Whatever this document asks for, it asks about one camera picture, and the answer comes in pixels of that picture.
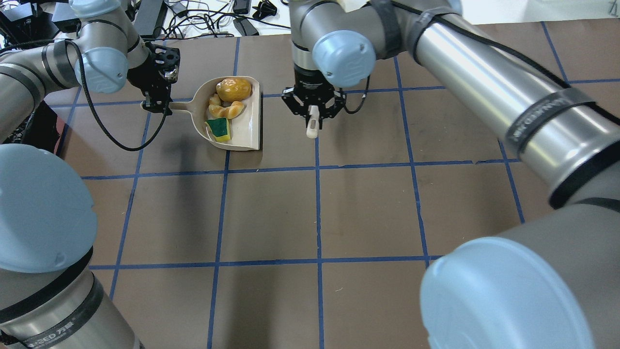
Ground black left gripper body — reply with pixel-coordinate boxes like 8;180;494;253
127;43;180;114

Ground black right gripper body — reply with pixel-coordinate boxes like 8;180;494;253
282;65;346;115

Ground white hand brush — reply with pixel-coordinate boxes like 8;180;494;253
306;105;320;139

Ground beige dustpan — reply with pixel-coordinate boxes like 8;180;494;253
169;77;262;152

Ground toy potato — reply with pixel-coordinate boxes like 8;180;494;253
216;77;252;102

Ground green yellow sponge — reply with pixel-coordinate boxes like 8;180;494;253
204;118;232;142

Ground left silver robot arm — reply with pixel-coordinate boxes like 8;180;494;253
17;82;320;349

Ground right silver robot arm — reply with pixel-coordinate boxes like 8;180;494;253
316;80;619;349

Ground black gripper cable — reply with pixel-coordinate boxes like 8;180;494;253
341;75;371;115

